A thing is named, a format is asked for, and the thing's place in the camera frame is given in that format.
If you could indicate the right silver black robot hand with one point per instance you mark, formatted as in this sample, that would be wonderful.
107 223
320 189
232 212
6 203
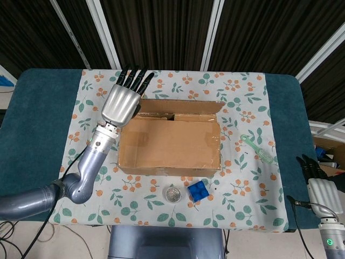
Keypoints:
324 193

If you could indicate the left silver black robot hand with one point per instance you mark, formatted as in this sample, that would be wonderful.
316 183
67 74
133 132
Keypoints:
120 103

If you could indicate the brown cardboard box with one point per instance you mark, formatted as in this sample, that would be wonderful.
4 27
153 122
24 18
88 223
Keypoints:
167 145

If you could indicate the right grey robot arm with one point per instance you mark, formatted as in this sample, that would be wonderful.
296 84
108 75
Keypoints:
332 237

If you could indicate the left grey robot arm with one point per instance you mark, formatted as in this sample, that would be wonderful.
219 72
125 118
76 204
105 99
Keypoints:
89 167

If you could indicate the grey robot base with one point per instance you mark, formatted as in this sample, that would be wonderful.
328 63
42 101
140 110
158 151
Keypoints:
167 242

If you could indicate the background cardboard box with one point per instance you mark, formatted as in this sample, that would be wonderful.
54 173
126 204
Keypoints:
332 162

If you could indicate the floral leaf print tablecloth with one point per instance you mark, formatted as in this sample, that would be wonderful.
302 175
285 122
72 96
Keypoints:
188 83

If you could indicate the green toothbrush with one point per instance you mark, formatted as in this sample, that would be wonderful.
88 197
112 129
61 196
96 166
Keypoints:
258 151

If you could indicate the teal table cover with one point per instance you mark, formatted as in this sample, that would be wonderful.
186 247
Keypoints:
40 113

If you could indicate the white blue background object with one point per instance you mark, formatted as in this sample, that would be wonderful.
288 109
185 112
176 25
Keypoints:
6 79

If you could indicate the blue building block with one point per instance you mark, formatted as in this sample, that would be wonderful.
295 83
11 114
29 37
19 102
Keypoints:
198 191

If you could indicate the white metal rack frame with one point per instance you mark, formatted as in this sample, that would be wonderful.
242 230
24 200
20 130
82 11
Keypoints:
326 129

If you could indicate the wide white frame post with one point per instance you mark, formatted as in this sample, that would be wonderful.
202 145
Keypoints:
213 32
103 32
320 51

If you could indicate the thin white frame post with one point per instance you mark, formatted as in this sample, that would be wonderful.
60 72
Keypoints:
71 35

